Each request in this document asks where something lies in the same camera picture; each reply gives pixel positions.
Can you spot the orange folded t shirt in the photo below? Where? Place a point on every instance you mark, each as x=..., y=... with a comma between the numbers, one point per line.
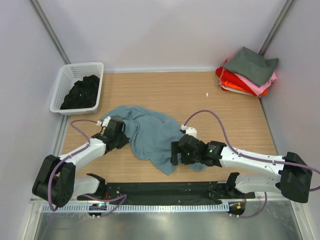
x=244, y=89

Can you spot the grey folded t shirt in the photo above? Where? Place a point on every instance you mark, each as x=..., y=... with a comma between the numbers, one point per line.
x=252, y=66

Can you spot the aluminium frame rail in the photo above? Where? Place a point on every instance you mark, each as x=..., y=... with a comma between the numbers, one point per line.
x=271, y=219

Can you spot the black t shirt in basket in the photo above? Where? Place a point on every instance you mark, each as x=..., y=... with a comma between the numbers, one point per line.
x=83, y=94

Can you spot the white plastic laundry basket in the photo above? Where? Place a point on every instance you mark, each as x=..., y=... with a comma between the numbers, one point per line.
x=67, y=76

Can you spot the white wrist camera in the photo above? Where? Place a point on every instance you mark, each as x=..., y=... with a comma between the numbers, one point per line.
x=188, y=131
x=103, y=122

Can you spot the pink folded t shirt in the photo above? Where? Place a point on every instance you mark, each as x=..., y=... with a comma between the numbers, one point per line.
x=257, y=89

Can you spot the white folded t shirt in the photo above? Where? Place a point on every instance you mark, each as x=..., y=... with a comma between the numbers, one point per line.
x=224, y=88

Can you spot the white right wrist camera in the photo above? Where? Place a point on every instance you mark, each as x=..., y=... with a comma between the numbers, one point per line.
x=188, y=131

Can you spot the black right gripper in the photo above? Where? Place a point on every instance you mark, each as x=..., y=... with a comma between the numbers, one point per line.
x=175, y=149

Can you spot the white slotted cable duct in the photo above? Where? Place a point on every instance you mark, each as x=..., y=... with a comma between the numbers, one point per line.
x=90, y=207

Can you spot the grey metal corner post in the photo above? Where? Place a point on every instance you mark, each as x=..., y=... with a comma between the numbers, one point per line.
x=279, y=21
x=49, y=30

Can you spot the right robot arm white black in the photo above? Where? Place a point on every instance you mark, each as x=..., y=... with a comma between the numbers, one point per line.
x=287, y=175

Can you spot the grey metal corner post left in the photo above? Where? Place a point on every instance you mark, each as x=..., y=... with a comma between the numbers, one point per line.
x=49, y=30

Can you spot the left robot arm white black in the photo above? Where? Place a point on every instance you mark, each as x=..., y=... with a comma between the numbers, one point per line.
x=56, y=181

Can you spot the grey metal corner post right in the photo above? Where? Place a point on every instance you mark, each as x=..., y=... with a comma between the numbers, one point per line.
x=279, y=21

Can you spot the light blue t shirt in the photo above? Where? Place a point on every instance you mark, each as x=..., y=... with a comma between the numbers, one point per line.
x=150, y=134

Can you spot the red folded t shirt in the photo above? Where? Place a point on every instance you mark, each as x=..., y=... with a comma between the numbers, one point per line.
x=234, y=78

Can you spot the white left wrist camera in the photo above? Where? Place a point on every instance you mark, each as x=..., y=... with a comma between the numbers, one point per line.
x=103, y=122

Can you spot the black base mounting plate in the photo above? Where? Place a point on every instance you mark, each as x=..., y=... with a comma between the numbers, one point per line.
x=171, y=193

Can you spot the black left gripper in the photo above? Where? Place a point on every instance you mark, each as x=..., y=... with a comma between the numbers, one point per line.
x=124, y=141

